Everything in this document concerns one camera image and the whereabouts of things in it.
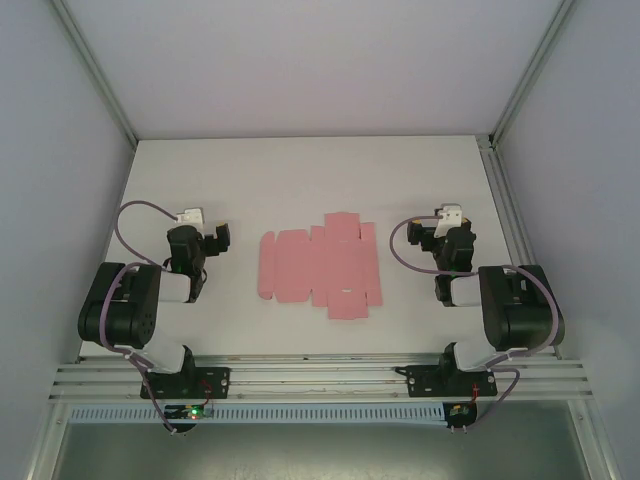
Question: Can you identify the pink paper box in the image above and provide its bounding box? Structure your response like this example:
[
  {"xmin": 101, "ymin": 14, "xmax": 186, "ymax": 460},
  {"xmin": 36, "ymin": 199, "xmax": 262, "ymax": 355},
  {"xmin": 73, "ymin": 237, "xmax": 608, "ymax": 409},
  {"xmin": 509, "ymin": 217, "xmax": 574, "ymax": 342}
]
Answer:
[{"xmin": 257, "ymin": 211, "xmax": 385, "ymax": 322}]

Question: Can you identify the right circuit board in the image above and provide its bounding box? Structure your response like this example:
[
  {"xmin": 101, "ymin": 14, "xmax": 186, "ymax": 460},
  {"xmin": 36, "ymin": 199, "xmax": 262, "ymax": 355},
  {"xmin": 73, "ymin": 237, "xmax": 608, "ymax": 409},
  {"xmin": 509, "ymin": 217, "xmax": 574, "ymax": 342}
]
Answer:
[{"xmin": 446, "ymin": 402, "xmax": 479, "ymax": 435}]

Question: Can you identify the left circuit board green light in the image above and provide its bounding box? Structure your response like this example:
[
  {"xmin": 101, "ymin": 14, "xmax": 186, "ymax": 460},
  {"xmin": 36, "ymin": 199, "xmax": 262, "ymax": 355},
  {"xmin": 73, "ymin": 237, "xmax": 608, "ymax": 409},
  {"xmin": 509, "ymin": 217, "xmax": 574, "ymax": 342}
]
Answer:
[{"xmin": 162, "ymin": 403, "xmax": 216, "ymax": 437}]

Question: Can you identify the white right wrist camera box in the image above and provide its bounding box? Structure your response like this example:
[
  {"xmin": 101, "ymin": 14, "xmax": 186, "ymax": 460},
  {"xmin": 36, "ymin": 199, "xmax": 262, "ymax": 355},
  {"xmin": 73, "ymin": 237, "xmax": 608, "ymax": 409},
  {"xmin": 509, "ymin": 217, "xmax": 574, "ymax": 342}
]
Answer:
[{"xmin": 433, "ymin": 203, "xmax": 464, "ymax": 239}]

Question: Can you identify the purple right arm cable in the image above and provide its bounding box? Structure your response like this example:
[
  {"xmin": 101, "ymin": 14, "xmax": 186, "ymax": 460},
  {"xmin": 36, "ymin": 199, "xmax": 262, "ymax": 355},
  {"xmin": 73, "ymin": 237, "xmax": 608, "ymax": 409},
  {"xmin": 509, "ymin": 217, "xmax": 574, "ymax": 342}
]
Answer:
[{"xmin": 389, "ymin": 213, "xmax": 567, "ymax": 434}]

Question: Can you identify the aluminium table side rail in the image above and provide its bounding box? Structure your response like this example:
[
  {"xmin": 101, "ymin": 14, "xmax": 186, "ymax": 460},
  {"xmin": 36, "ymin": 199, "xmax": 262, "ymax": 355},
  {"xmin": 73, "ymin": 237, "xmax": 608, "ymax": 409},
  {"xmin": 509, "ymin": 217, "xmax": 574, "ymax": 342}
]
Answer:
[{"xmin": 477, "ymin": 134, "xmax": 559, "ymax": 359}]

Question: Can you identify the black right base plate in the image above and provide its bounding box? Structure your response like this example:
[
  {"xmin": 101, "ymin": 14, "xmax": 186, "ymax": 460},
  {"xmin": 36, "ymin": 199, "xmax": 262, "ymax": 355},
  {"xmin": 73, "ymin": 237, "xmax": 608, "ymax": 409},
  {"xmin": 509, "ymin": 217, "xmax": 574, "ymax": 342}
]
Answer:
[{"xmin": 394, "ymin": 364, "xmax": 499, "ymax": 400}]

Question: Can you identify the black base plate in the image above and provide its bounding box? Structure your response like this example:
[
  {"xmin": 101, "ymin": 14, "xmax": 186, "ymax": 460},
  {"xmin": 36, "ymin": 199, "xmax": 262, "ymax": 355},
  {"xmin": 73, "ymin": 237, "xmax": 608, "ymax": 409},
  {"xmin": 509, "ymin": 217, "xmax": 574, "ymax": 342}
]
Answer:
[
  {"xmin": 139, "ymin": 366, "xmax": 232, "ymax": 401},
  {"xmin": 394, "ymin": 364, "xmax": 499, "ymax": 400}
]

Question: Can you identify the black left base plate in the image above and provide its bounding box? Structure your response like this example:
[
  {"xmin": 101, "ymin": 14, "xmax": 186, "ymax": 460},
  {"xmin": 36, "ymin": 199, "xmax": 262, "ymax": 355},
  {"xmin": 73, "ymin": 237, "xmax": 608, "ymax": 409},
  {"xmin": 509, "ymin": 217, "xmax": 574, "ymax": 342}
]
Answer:
[{"xmin": 139, "ymin": 366, "xmax": 232, "ymax": 401}]

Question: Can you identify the aluminium frame post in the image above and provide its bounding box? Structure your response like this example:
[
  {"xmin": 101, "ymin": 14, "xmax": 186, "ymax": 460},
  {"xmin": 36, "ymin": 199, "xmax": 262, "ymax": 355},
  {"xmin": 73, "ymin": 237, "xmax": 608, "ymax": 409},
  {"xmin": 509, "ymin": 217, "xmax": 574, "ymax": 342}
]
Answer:
[
  {"xmin": 487, "ymin": 0, "xmax": 576, "ymax": 149},
  {"xmin": 49, "ymin": 0, "xmax": 139, "ymax": 151}
]

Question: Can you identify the aluminium mounting rail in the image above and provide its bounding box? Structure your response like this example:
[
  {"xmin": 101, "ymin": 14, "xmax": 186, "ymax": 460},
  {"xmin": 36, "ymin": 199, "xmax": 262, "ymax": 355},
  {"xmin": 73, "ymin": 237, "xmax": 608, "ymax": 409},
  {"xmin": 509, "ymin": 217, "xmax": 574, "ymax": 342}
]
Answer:
[{"xmin": 48, "ymin": 352, "xmax": 595, "ymax": 402}]

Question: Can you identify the white slotted cable duct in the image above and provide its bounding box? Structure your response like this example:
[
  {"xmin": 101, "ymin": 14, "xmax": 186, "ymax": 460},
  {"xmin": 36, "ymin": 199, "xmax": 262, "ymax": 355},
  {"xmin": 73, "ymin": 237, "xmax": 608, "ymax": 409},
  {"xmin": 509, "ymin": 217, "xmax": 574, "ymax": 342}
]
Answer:
[{"xmin": 67, "ymin": 403, "xmax": 447, "ymax": 427}]

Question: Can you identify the aluminium frame leg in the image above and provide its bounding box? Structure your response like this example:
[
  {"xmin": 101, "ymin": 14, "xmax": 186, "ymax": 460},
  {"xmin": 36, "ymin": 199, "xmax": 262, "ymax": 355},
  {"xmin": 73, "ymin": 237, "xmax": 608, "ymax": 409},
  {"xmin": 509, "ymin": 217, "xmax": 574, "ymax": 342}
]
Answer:
[
  {"xmin": 24, "ymin": 399, "xmax": 71, "ymax": 480},
  {"xmin": 569, "ymin": 399, "xmax": 624, "ymax": 480}
]

